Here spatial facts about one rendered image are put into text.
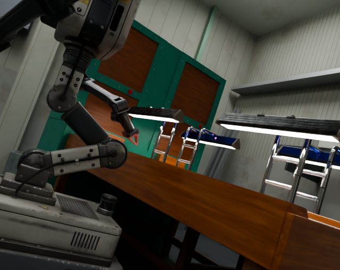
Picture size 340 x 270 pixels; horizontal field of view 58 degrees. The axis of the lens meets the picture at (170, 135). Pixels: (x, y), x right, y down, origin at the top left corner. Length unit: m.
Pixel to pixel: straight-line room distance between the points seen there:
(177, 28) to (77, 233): 4.31
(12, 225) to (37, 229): 0.08
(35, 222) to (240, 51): 4.98
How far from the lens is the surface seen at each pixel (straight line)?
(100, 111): 2.48
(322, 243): 1.05
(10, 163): 3.92
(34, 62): 4.24
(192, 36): 5.25
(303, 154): 1.48
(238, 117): 1.52
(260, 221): 0.93
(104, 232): 1.21
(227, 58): 5.53
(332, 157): 1.69
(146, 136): 2.69
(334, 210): 3.64
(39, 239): 1.18
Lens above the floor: 0.74
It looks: 6 degrees up
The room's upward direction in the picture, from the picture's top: 19 degrees clockwise
